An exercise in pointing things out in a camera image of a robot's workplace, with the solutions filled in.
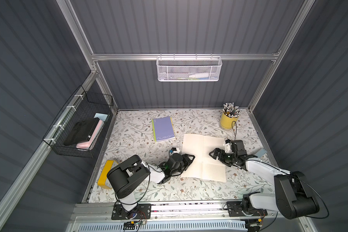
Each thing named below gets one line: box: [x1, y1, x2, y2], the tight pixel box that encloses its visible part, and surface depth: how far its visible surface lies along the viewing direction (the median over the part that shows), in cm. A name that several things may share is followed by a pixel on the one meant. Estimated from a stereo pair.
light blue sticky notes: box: [93, 113, 109, 122], surface depth 82 cm
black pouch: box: [63, 117, 100, 146], surface depth 68 cm
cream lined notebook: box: [181, 133, 227, 183], surface depth 91 cm
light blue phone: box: [254, 148, 268, 159], surface depth 93 cm
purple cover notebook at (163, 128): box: [151, 116, 176, 143], surface depth 110 cm
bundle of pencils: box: [222, 102, 242, 118], surface depth 98 cm
